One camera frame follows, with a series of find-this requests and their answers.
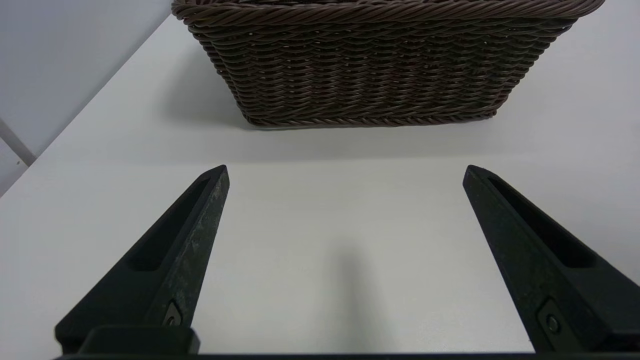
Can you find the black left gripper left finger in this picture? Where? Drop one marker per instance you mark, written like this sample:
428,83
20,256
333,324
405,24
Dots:
175,260

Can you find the brown wicker basket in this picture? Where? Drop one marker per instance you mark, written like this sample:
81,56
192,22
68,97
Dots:
380,65

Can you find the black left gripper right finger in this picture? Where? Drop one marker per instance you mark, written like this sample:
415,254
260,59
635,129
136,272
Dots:
540,270

